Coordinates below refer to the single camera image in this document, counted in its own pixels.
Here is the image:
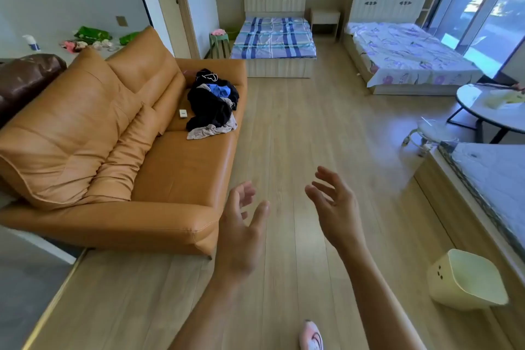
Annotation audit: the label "person's left hand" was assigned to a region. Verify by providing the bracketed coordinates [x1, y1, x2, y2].
[213, 181, 271, 282]

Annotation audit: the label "person's right hand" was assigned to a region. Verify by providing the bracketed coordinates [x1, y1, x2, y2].
[304, 165, 368, 258]

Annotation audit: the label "person's right forearm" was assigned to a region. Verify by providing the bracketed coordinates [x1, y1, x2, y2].
[338, 244, 428, 350]

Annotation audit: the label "person's left forearm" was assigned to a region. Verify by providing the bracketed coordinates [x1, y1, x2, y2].
[167, 270, 252, 350]

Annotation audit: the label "orange leather sofa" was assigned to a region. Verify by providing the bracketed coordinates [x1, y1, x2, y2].
[0, 26, 249, 259]

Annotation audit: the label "beige garment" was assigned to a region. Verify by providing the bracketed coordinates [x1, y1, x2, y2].
[186, 113, 238, 141]

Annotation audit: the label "black clothes pile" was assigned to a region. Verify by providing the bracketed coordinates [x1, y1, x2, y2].
[186, 69, 240, 133]

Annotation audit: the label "pink slipper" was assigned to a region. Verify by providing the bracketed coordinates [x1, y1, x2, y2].
[298, 320, 325, 350]

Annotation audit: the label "clear plastic stool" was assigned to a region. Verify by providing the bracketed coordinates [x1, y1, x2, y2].
[401, 117, 459, 158]

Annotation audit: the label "blue garment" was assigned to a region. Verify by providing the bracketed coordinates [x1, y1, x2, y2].
[206, 83, 233, 99]

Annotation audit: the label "wooden platform bed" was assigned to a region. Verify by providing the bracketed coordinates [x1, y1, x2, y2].
[413, 142, 525, 350]

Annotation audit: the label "orange lumbar pillow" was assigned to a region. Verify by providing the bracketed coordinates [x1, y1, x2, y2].
[153, 71, 188, 136]
[82, 103, 162, 204]

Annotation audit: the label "bed with striped blue sheet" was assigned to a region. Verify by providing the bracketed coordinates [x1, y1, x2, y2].
[229, 16, 317, 79]

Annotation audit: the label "cream waste bin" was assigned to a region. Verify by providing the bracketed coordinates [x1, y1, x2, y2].
[426, 248, 509, 312]

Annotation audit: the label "bed with floral sheet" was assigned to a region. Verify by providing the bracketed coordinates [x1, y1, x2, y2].
[342, 22, 485, 96]

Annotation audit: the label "green plastic stool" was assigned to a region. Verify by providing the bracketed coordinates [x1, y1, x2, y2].
[209, 33, 231, 60]

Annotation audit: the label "grey quilted mattress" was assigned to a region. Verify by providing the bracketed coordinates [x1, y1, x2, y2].
[438, 142, 525, 261]

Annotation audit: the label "white nightstand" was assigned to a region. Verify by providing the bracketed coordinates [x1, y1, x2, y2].
[309, 8, 341, 40]

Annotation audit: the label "round white table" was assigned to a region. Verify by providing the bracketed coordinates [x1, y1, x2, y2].
[446, 83, 525, 145]

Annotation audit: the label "large orange back cushion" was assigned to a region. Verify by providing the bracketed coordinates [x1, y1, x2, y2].
[106, 26, 182, 109]
[0, 47, 144, 211]

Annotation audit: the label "pale yellow pack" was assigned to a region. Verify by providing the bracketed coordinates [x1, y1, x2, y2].
[486, 89, 525, 110]

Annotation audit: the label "pink cloth items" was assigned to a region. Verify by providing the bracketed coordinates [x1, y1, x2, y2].
[60, 39, 89, 54]

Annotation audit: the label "large glass window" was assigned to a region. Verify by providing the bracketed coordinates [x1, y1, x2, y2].
[426, 0, 525, 80]

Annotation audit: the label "brown leather sofa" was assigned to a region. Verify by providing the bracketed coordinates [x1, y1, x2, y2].
[0, 54, 68, 128]

